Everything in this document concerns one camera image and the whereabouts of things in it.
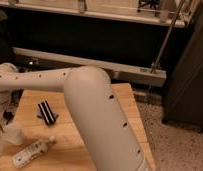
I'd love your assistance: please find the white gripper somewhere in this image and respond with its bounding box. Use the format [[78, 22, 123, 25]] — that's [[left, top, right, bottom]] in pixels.
[[0, 91, 11, 115]]

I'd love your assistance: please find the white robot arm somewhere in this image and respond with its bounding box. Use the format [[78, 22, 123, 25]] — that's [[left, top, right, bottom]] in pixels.
[[0, 63, 152, 171]]

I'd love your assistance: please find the white paper cup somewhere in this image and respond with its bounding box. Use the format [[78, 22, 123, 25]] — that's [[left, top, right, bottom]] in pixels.
[[2, 123, 25, 145]]

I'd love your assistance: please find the black striped sponge block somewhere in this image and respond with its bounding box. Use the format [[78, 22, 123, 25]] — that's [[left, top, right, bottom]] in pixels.
[[37, 101, 58, 126]]

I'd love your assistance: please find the clear plastic bottle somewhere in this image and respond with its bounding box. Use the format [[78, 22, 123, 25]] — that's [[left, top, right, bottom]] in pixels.
[[12, 136, 56, 168]]

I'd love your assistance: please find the black office chair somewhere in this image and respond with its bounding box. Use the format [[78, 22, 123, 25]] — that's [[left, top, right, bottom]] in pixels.
[[0, 10, 15, 64]]

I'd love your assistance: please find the metal pole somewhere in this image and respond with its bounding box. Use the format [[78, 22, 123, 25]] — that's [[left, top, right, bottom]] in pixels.
[[150, 0, 186, 73]]

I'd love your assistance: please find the dark cabinet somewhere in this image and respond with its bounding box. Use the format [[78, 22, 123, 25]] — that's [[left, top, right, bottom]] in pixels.
[[162, 0, 203, 128]]

